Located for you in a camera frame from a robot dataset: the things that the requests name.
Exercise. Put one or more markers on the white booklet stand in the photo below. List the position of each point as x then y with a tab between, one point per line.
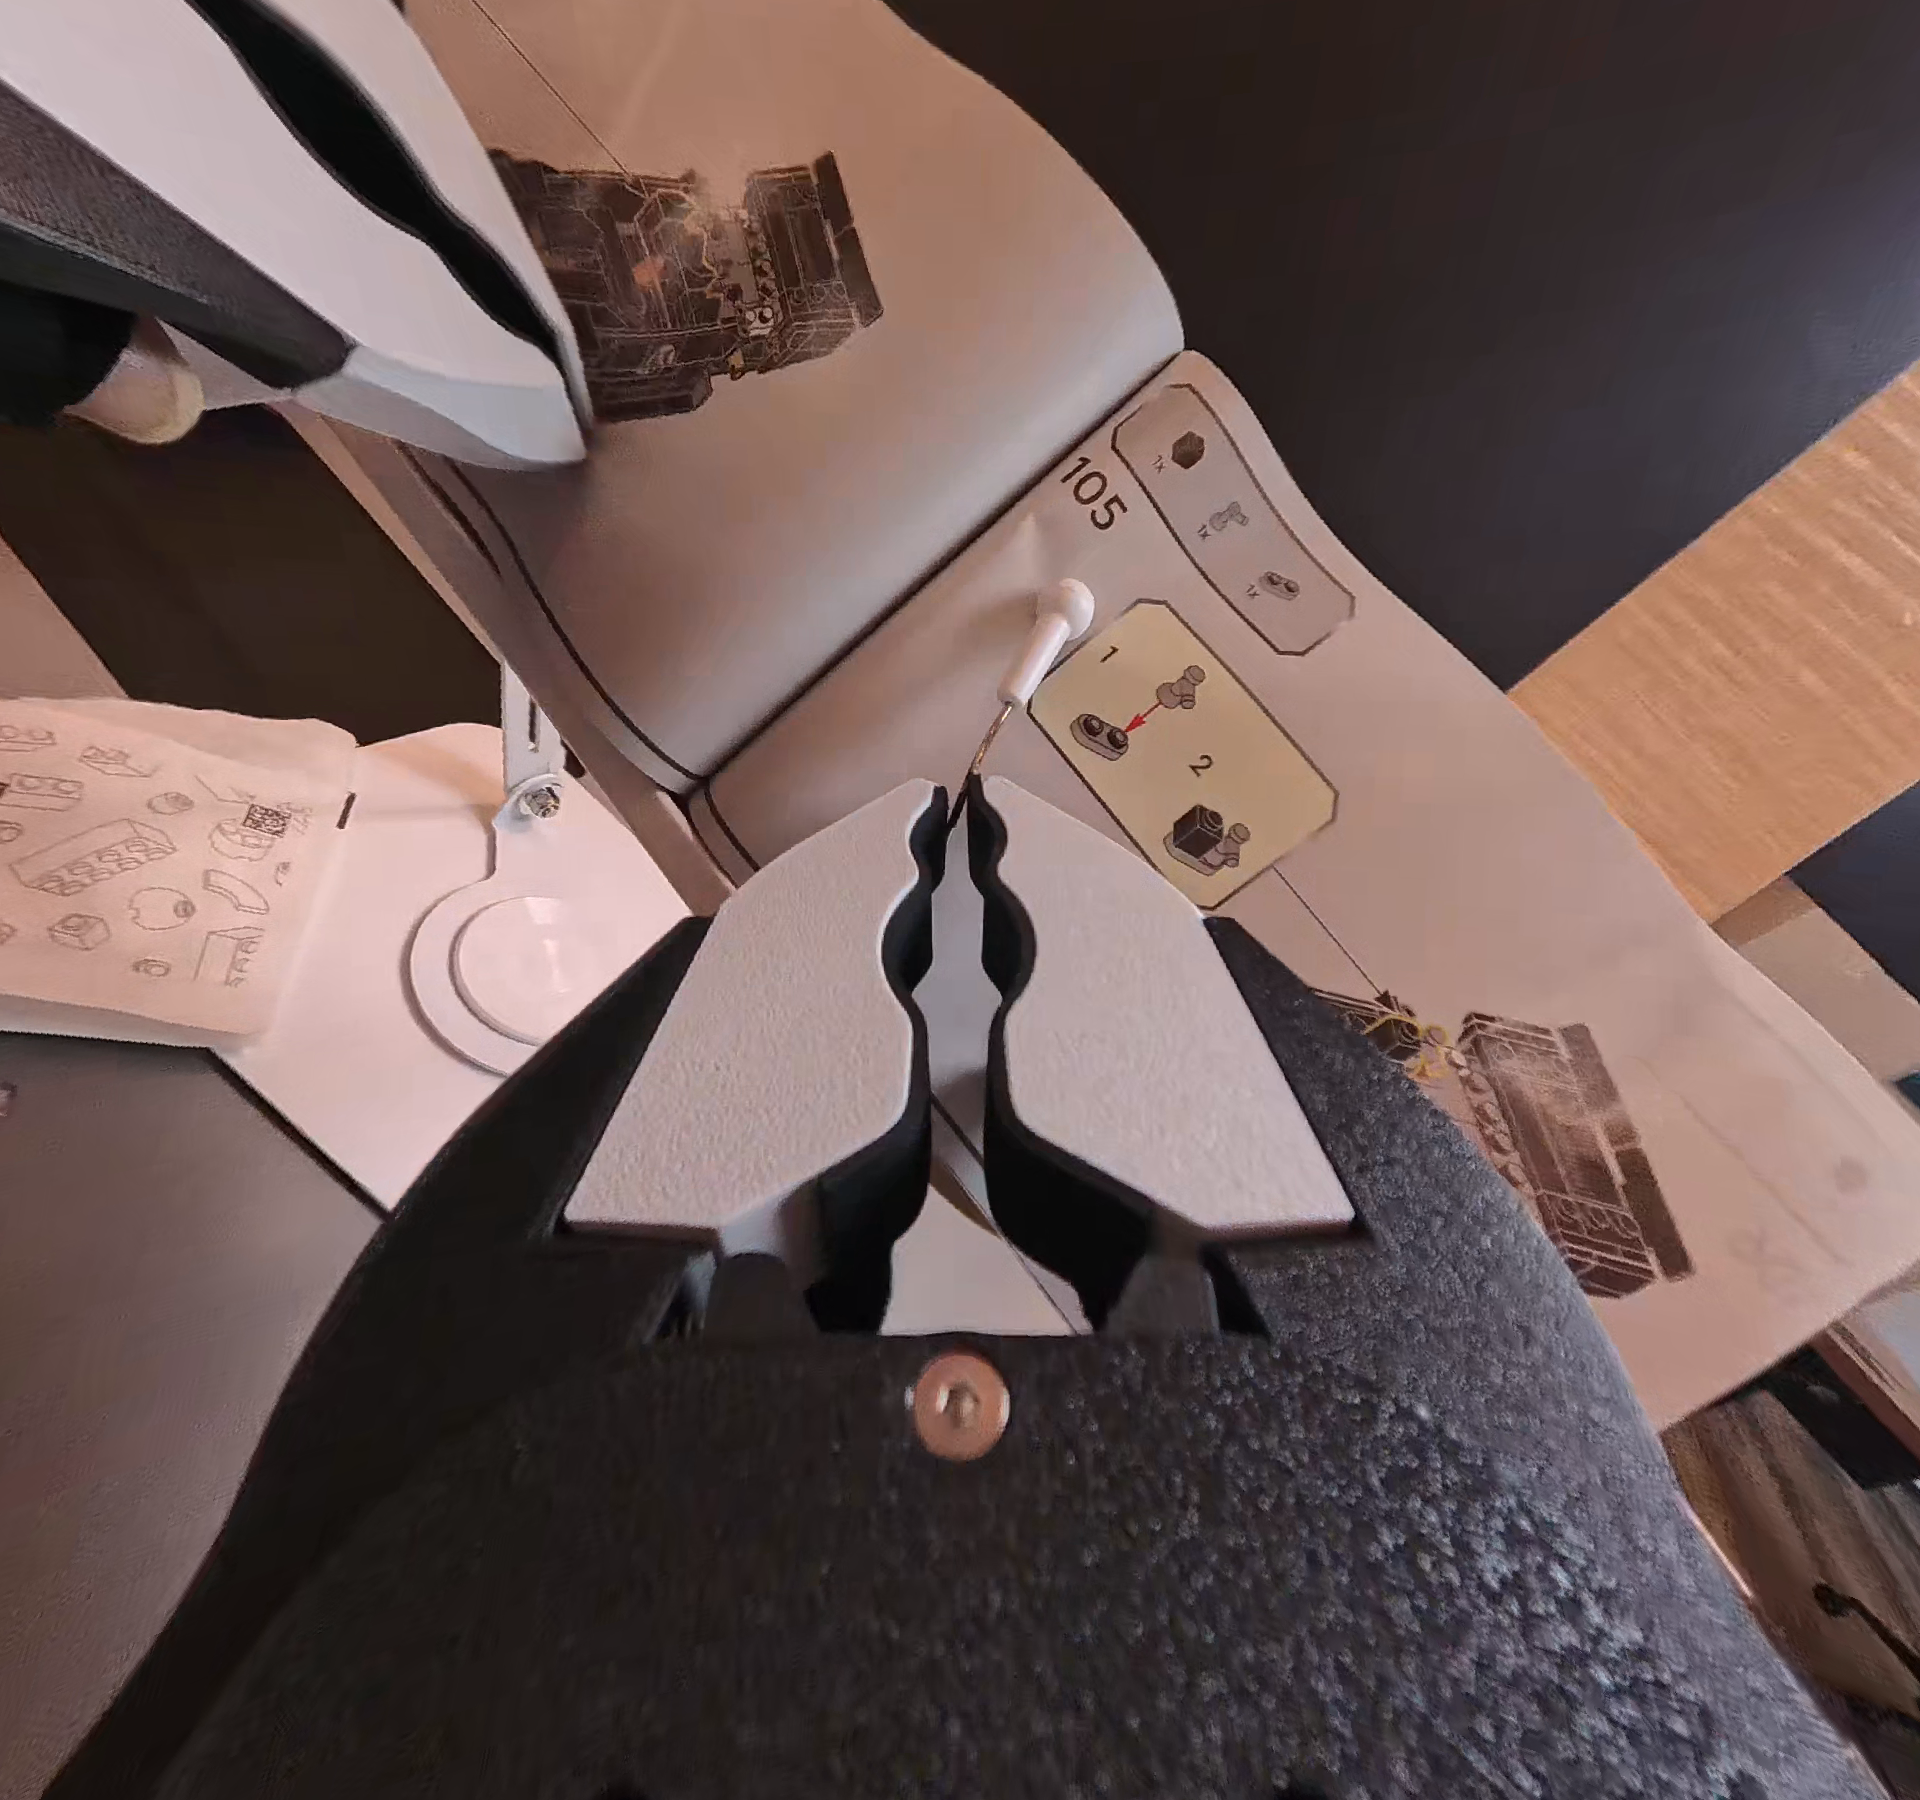
540	960

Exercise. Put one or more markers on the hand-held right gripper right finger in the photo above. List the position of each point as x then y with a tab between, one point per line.
1169	1050

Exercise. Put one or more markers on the white printed paper bag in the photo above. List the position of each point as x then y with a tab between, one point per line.
149	871

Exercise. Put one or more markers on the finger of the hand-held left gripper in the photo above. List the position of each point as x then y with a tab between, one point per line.
420	121
211	151

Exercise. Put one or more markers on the lego instruction booklet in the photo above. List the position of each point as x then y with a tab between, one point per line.
810	480

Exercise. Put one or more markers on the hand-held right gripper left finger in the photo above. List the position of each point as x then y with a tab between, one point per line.
750	1050

